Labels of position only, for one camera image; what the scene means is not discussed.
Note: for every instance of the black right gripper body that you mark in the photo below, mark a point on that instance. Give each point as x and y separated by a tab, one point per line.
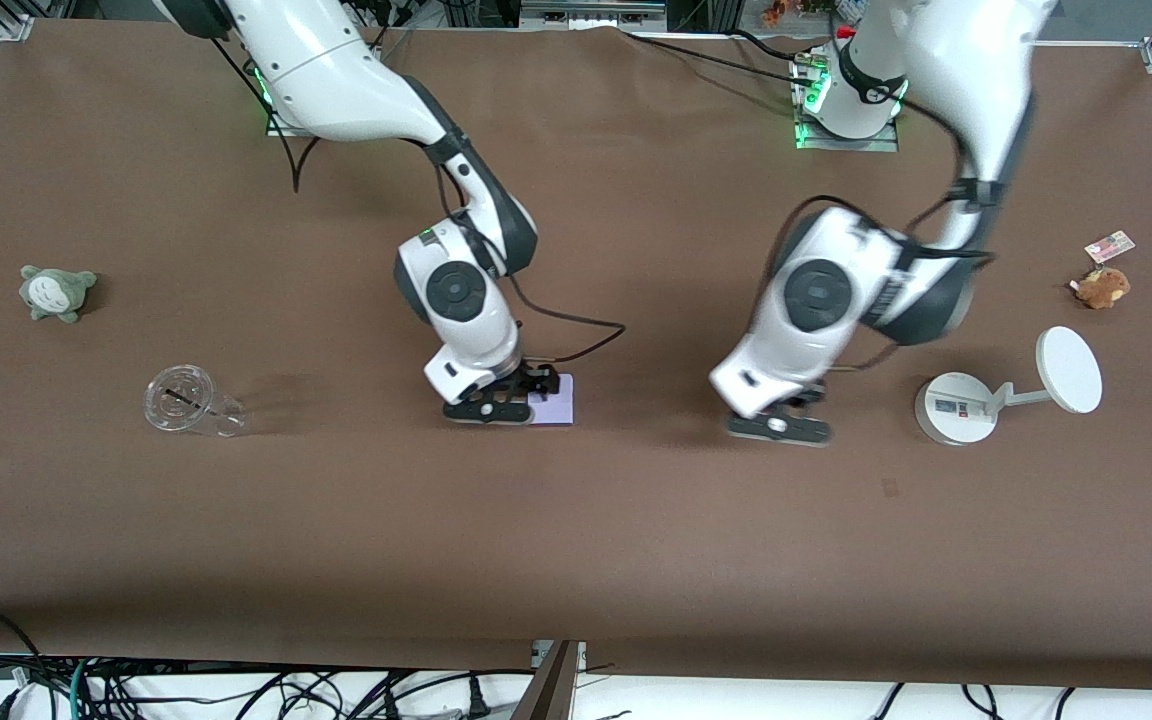
528	381

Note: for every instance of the brown wooden beam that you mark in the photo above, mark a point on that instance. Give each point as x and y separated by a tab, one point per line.
551	690

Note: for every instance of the lavender phone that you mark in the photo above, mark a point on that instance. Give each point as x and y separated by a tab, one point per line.
558	412

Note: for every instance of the clear plastic cup with lid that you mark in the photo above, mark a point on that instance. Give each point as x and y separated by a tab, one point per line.
181	400

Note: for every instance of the orange background toy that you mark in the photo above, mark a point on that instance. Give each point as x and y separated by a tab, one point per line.
774	12

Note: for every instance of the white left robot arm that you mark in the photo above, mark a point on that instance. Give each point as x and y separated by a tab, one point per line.
816	300

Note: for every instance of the small pink card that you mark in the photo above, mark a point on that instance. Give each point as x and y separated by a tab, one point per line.
1109	246

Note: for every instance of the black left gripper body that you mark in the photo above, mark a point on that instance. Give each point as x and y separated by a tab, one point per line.
808	395

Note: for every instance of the grey-green Totoro plush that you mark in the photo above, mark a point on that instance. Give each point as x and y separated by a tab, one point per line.
54	293

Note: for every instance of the small metal bracket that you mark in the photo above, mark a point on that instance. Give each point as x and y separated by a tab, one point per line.
539	652

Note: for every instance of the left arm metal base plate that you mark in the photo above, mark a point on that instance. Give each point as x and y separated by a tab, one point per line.
881	146

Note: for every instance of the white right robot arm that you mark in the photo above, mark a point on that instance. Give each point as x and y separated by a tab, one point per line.
336	80

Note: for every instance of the blue white background object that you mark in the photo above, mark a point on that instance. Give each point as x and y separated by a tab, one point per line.
846	8

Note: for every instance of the silver metal box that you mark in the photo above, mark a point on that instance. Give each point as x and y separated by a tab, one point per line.
586	15

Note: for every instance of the black power plug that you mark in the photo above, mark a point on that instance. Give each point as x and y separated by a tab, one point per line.
479	705

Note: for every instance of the small brown plush toy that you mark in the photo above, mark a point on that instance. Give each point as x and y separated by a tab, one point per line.
1101	288

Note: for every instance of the white round desk lamp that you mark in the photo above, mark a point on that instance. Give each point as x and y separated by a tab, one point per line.
956	410

